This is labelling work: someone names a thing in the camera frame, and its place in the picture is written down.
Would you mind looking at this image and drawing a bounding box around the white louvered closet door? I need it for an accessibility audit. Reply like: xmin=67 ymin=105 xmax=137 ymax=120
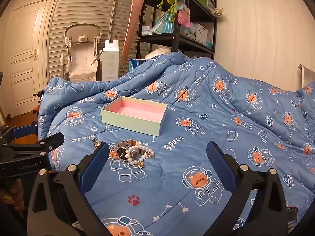
xmin=47 ymin=0 xmax=154 ymax=82

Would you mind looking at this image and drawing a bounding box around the white pearl bracelet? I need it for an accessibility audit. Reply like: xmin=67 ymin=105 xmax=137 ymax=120
xmin=125 ymin=145 xmax=151 ymax=167

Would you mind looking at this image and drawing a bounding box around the white panelled door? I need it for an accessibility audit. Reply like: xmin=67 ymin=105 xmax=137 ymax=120
xmin=7 ymin=0 xmax=51 ymax=118

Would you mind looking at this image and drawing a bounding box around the white storage basket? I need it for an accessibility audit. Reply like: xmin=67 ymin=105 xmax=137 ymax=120
xmin=191 ymin=23 xmax=209 ymax=41

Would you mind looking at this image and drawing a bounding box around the pink knitted pouch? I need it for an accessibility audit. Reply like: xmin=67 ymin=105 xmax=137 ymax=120
xmin=177 ymin=8 xmax=192 ymax=28

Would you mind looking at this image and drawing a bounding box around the green frog plush toy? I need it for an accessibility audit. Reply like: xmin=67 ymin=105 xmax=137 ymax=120
xmin=157 ymin=0 xmax=185 ymax=15

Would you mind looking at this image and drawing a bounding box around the person's left hand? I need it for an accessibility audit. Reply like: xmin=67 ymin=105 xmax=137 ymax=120
xmin=0 ymin=178 xmax=25 ymax=209

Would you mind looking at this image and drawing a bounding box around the pink board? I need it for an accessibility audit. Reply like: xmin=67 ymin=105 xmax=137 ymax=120
xmin=120 ymin=0 xmax=150 ymax=67

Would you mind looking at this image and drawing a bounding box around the green box with pink lining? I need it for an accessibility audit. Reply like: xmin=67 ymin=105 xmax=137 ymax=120
xmin=101 ymin=96 xmax=168 ymax=137

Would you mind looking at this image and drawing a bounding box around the tall white carton box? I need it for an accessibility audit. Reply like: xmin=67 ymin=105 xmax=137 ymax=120
xmin=101 ymin=39 xmax=120 ymax=82

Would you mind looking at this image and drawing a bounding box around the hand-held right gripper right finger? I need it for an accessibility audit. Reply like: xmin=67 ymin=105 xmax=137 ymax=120
xmin=206 ymin=141 xmax=289 ymax=236

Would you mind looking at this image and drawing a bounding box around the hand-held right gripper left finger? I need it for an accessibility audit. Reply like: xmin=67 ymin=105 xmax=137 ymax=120
xmin=27 ymin=141 xmax=110 ymax=236

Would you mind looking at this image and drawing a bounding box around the black metal shelf rack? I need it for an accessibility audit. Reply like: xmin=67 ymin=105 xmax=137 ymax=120
xmin=135 ymin=0 xmax=218 ymax=60

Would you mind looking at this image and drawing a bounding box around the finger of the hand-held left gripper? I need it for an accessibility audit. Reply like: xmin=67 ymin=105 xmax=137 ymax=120
xmin=5 ymin=132 xmax=65 ymax=161
xmin=0 ymin=122 xmax=39 ymax=149

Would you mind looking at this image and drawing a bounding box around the thin rose gold bangle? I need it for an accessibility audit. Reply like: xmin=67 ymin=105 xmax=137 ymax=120
xmin=118 ymin=140 xmax=143 ymax=147

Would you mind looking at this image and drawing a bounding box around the white fluffy cloth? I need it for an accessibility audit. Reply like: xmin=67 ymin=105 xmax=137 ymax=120
xmin=145 ymin=47 xmax=171 ymax=60

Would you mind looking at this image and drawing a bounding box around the rose gold watch beige strap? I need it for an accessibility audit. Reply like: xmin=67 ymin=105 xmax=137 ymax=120
xmin=109 ymin=140 xmax=139 ymax=161

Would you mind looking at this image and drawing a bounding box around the white baby high chair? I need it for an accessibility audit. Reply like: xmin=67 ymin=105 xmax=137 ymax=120
xmin=60 ymin=24 xmax=103 ymax=82

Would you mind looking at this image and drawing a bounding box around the blue astronaut bear printed blanket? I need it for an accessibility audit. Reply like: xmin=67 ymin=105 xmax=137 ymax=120
xmin=37 ymin=51 xmax=315 ymax=236

